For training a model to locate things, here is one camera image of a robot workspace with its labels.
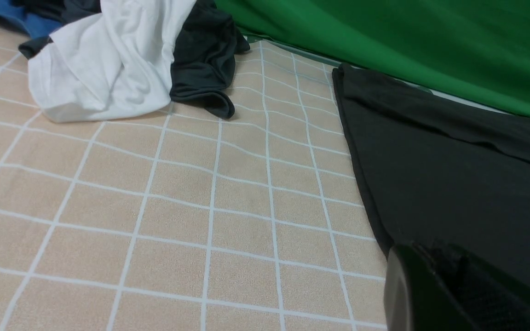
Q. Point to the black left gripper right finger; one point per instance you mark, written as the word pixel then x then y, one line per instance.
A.
pixel 488 304

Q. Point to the beige checkered tablecloth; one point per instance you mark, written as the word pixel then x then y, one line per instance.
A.
pixel 179 221

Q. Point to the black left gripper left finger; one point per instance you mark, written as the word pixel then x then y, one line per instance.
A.
pixel 416 298

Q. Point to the dark gray long-sleeve shirt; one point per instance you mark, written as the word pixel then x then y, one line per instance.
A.
pixel 431 169

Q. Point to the dark teal crumpled garment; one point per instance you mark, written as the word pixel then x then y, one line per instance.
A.
pixel 204 56

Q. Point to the green backdrop cloth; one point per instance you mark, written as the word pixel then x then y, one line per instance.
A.
pixel 478 50

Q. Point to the white crumpled shirt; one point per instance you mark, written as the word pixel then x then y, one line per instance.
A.
pixel 115 64

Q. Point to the blue crumpled garment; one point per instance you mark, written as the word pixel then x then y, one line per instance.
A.
pixel 36 18

